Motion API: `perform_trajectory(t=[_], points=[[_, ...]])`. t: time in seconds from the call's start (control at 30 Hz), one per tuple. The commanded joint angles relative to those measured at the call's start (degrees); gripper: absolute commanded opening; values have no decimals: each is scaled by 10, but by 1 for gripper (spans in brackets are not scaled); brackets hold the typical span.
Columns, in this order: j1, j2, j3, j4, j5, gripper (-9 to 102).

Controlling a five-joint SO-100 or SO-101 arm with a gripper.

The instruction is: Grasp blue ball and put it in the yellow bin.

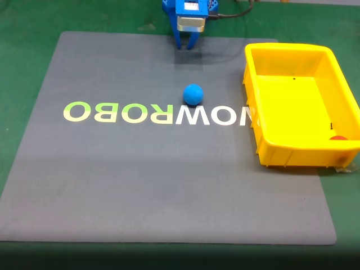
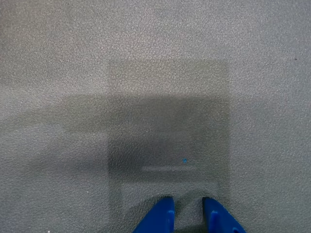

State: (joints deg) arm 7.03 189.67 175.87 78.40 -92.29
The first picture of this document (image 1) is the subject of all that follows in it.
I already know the blue ball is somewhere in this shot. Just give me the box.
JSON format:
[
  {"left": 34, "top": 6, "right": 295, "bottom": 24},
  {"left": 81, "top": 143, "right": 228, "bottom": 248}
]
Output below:
[{"left": 183, "top": 83, "right": 204, "bottom": 106}]

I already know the yellow plastic bin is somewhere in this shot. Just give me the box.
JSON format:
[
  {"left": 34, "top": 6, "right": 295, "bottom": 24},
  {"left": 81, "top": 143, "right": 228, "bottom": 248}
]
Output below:
[{"left": 242, "top": 42, "right": 360, "bottom": 169}]

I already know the grey mat with lettering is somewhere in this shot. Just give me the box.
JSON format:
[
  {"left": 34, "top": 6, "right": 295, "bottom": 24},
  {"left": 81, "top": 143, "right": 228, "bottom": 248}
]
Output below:
[{"left": 0, "top": 30, "right": 338, "bottom": 246}]

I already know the clear plastic wrap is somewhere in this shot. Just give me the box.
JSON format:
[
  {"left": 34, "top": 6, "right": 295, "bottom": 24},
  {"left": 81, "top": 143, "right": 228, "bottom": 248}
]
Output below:
[{"left": 333, "top": 164, "right": 359, "bottom": 174}]

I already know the black camera cable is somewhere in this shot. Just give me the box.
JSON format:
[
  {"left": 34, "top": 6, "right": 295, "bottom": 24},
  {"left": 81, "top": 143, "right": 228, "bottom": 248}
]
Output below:
[{"left": 207, "top": 0, "right": 255, "bottom": 21}]

